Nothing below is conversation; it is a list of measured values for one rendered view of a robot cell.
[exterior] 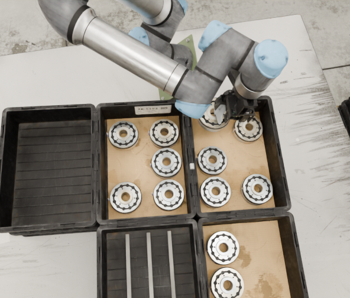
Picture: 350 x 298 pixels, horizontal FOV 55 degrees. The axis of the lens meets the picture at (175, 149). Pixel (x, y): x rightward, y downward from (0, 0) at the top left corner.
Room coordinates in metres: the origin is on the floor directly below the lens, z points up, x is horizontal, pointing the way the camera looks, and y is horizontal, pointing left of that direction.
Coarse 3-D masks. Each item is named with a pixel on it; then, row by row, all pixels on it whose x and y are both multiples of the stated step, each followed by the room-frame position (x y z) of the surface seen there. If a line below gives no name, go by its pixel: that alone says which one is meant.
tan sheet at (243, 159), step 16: (256, 112) 0.57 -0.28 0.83; (224, 128) 0.49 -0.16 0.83; (208, 144) 0.41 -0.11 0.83; (224, 144) 0.42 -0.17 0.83; (240, 144) 0.44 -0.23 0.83; (256, 144) 0.45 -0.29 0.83; (240, 160) 0.38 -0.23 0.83; (256, 160) 0.39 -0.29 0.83; (208, 176) 0.30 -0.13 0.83; (224, 176) 0.31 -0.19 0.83; (240, 176) 0.32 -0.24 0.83; (240, 192) 0.26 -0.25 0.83; (208, 208) 0.19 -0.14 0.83; (224, 208) 0.20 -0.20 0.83; (240, 208) 0.21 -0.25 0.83; (256, 208) 0.22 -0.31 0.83
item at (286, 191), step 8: (264, 96) 0.59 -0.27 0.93; (272, 104) 0.56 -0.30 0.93; (272, 112) 0.53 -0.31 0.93; (272, 120) 0.50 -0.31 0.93; (192, 128) 0.42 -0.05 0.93; (192, 136) 0.40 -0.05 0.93; (192, 144) 0.37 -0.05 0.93; (192, 152) 0.34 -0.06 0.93; (280, 152) 0.39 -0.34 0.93; (192, 160) 0.31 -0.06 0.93; (280, 160) 0.37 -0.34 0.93; (280, 168) 0.34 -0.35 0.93; (288, 192) 0.26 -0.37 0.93; (288, 200) 0.24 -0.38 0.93; (200, 208) 0.17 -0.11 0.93; (264, 208) 0.20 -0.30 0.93; (272, 208) 0.21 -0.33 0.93; (280, 208) 0.21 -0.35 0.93; (288, 208) 0.21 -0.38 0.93; (200, 216) 0.14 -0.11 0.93; (208, 216) 0.15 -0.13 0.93
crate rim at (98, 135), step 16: (96, 112) 0.42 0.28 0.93; (96, 128) 0.37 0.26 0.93; (96, 144) 0.31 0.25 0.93; (96, 160) 0.26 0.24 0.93; (96, 176) 0.21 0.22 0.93; (192, 176) 0.26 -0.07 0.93; (96, 192) 0.16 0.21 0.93; (192, 192) 0.21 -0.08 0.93; (96, 208) 0.12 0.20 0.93; (192, 208) 0.16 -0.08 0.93
